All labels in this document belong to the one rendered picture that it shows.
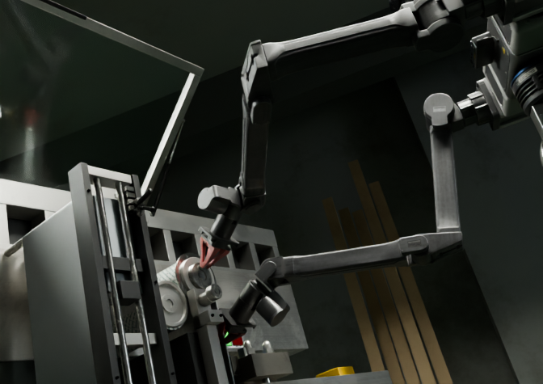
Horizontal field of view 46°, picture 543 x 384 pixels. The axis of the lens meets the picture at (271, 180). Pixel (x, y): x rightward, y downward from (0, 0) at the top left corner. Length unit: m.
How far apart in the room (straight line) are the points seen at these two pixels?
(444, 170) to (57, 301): 1.00
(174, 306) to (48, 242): 0.34
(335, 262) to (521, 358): 2.29
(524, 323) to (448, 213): 2.23
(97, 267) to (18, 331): 0.47
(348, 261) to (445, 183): 0.31
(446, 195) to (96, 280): 0.86
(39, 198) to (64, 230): 0.38
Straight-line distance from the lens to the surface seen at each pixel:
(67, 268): 1.56
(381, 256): 1.59
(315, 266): 1.62
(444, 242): 1.58
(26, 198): 1.94
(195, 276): 1.70
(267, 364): 1.77
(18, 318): 1.77
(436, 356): 3.53
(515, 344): 3.78
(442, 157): 1.68
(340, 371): 1.60
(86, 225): 1.38
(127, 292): 1.37
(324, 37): 1.28
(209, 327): 1.63
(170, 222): 2.26
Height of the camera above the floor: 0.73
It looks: 24 degrees up
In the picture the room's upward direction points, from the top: 16 degrees counter-clockwise
